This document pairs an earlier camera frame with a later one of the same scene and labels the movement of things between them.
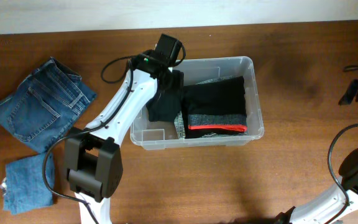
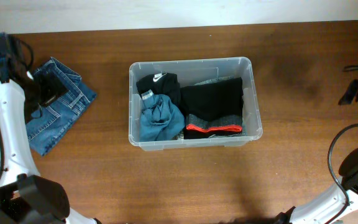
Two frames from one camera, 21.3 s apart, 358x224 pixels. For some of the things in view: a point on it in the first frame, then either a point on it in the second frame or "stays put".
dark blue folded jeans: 45,105 stays put
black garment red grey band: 214,107 stays put
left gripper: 166,88 → 52,88
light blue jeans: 179,117 → 213,107
